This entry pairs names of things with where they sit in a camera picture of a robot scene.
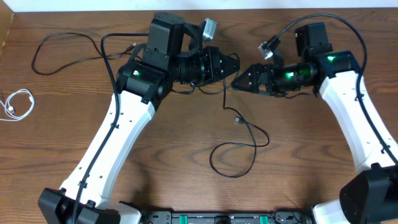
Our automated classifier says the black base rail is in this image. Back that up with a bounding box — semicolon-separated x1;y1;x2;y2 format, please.
138;208;315;224

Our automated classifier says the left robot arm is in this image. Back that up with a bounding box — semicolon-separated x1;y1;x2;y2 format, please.
38;12;239;223

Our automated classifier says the long black usb cable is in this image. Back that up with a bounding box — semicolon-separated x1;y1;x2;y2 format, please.
30;32;137;76

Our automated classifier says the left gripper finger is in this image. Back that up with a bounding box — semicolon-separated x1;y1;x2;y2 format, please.
220;52;241;68
222;63;240;80

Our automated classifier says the white usb cable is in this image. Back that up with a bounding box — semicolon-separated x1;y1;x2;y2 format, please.
0;88;35;123

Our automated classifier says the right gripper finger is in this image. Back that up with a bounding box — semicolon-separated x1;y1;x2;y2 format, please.
233;63;261;84
231;82;259;93

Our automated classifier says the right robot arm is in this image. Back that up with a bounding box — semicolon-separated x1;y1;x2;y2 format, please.
232;22;397;223

